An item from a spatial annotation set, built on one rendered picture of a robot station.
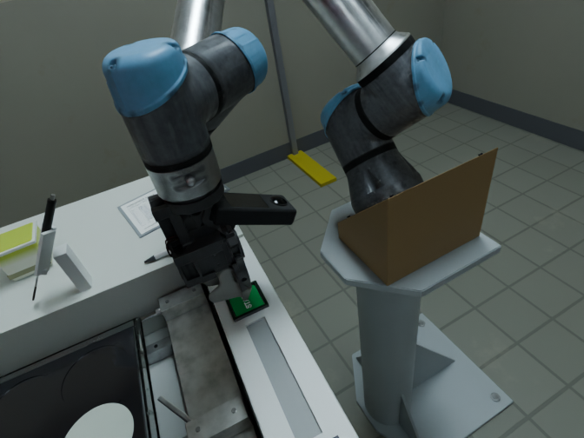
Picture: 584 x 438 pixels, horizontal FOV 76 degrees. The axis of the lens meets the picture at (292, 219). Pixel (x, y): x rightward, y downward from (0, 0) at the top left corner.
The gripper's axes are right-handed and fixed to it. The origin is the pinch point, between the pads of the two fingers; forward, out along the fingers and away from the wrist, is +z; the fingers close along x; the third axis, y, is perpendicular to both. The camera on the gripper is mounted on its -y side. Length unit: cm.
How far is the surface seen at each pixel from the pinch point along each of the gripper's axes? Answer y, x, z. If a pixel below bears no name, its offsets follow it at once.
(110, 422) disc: 24.2, 4.6, 8.2
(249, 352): 3.1, 8.5, 2.1
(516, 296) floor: -109, -23, 98
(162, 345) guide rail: 16.6, -8.5, 13.1
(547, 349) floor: -98, -1, 98
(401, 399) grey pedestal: -34, -4, 78
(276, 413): 3.0, 17.6, 2.1
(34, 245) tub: 30.6, -27.4, -4.0
